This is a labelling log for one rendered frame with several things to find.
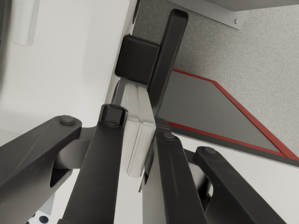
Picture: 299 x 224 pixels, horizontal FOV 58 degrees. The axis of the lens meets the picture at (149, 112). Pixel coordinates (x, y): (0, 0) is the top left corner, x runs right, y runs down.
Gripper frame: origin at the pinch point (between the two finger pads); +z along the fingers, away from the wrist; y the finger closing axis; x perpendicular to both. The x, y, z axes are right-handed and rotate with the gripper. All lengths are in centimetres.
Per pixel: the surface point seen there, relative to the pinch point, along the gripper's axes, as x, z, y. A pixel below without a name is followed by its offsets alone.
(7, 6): 3.6, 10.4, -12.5
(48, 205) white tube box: -20.6, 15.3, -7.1
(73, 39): 2.4, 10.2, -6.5
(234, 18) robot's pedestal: 14, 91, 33
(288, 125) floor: -20, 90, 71
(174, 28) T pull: 5.7, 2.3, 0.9
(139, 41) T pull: 4.4, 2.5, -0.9
